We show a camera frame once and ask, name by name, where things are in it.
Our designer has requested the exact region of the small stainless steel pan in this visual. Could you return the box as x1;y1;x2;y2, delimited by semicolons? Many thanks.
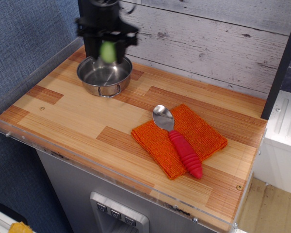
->
77;56;133;98

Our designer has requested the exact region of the dark right vertical post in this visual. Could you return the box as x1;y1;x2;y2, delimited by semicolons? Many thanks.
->
260;0;291;120

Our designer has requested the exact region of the grey cabinet with dispenser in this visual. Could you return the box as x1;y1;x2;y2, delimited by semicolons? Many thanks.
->
37;150;212;233

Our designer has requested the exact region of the clear acrylic table guard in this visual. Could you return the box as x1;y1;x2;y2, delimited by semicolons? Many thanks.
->
0;39;266;233

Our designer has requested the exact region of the red-handled metal spoon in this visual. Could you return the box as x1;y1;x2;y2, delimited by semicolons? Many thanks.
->
152;105;203;179

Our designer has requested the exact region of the orange knitted cloth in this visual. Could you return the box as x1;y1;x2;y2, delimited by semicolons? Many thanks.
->
131;104;227;180

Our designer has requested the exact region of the white ribbed side unit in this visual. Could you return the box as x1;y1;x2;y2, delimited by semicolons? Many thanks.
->
253;91;291;193

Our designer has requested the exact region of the green toy pear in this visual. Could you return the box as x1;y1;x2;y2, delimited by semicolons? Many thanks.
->
100;41;116;63

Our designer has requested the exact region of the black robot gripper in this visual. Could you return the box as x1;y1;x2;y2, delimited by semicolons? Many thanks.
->
75;0;139;64

